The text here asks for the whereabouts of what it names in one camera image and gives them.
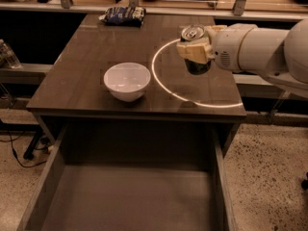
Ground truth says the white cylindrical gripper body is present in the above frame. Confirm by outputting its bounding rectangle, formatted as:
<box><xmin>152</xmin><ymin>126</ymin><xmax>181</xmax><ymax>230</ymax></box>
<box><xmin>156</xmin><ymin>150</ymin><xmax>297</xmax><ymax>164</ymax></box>
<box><xmin>213</xmin><ymin>23</ymin><xmax>256</xmax><ymax>71</ymax></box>

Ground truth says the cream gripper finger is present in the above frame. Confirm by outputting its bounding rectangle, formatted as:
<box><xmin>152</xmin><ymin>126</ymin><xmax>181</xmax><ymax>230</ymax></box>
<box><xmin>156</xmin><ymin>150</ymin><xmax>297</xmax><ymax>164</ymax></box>
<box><xmin>176</xmin><ymin>38</ymin><xmax>215</xmax><ymax>64</ymax></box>
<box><xmin>204</xmin><ymin>25</ymin><xmax>226</xmax><ymax>37</ymax></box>

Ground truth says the green soda can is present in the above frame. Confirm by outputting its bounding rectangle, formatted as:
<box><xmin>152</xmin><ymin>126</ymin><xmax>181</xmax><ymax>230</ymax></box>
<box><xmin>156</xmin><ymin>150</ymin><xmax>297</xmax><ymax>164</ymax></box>
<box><xmin>179</xmin><ymin>24</ymin><xmax>211</xmax><ymax>75</ymax></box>

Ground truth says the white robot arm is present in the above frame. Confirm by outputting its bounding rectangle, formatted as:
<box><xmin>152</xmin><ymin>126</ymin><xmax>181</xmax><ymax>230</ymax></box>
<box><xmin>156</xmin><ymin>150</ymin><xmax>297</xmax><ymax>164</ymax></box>
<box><xmin>176</xmin><ymin>20</ymin><xmax>308</xmax><ymax>98</ymax></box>

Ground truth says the dark wooden counter cabinet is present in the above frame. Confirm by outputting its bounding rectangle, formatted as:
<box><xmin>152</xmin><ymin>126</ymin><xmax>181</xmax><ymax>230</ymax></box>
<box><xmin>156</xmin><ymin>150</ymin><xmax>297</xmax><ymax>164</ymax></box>
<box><xmin>27</xmin><ymin>14</ymin><xmax>245</xmax><ymax>148</ymax></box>

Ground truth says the open grey top drawer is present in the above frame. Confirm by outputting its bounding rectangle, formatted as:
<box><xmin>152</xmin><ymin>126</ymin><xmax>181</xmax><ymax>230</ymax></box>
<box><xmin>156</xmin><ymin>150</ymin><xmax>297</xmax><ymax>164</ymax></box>
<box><xmin>17</xmin><ymin>123</ymin><xmax>238</xmax><ymax>231</ymax></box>

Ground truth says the white ceramic bowl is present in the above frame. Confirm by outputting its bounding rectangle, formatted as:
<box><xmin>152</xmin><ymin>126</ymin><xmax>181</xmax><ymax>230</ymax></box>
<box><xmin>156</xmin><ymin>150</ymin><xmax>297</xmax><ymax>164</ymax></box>
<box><xmin>102</xmin><ymin>63</ymin><xmax>151</xmax><ymax>102</ymax></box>

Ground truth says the blue chip bag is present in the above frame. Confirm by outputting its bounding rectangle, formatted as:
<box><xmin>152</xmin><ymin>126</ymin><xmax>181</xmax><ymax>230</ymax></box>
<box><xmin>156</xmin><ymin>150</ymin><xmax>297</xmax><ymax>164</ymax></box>
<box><xmin>98</xmin><ymin>7</ymin><xmax>146</xmax><ymax>27</ymax></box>

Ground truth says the clear plastic water bottle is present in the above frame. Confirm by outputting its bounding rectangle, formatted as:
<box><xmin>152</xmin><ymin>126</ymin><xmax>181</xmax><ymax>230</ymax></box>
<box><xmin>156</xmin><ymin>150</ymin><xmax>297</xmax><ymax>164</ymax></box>
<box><xmin>0</xmin><ymin>39</ymin><xmax>21</xmax><ymax>68</ymax></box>

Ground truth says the black table leg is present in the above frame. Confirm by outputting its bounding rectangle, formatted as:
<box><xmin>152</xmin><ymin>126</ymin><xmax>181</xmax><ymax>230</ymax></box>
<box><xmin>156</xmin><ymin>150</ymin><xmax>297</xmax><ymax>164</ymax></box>
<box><xmin>23</xmin><ymin>130</ymin><xmax>42</xmax><ymax>160</ymax></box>

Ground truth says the black floor cable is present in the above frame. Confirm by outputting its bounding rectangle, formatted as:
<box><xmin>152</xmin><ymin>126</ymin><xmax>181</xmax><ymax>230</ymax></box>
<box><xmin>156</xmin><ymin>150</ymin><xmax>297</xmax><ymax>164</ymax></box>
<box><xmin>0</xmin><ymin>128</ymin><xmax>49</xmax><ymax>169</ymax></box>

